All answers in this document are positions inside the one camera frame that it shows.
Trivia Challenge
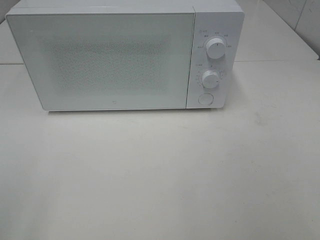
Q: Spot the round white door button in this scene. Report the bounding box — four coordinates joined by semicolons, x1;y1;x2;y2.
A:
198;93;214;106

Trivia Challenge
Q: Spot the white dial knob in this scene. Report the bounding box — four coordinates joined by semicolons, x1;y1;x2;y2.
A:
201;70;220;89
204;36;227;60

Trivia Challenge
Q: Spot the white microwave door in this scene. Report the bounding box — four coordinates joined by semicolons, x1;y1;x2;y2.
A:
7;13;194;111

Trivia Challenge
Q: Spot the white microwave oven body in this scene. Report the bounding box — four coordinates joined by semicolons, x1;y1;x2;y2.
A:
5;0;245;109

